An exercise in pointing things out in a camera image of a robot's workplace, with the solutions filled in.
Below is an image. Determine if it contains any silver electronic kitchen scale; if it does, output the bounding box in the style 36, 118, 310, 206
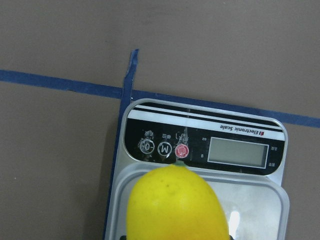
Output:
103, 98, 290, 240

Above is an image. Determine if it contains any yellow mango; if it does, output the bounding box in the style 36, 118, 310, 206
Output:
126, 165, 230, 240

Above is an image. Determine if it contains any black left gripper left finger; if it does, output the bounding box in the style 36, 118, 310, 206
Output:
119, 235, 127, 240

